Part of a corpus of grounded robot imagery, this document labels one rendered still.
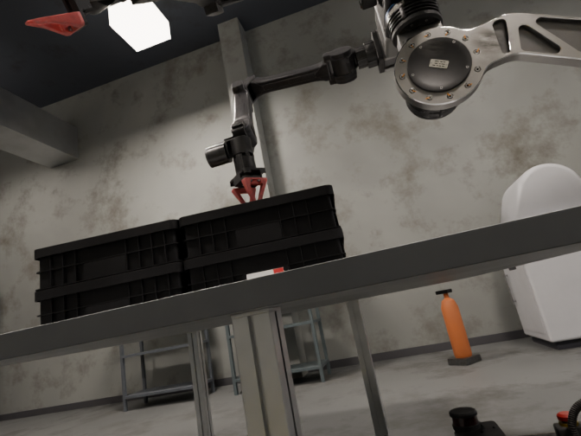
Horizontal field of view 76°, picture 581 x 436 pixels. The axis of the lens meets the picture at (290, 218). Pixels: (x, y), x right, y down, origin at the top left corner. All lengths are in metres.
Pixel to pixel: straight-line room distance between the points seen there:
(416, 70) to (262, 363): 0.73
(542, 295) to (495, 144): 1.90
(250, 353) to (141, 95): 5.97
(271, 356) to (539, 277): 3.24
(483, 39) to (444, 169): 3.69
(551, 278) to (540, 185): 0.79
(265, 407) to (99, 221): 5.61
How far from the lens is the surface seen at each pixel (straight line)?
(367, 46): 1.40
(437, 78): 0.97
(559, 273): 3.71
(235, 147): 1.03
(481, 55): 1.01
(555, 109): 5.18
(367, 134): 4.82
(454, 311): 3.54
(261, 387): 0.58
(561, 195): 3.88
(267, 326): 0.55
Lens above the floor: 0.64
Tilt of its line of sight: 15 degrees up
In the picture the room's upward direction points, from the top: 11 degrees counter-clockwise
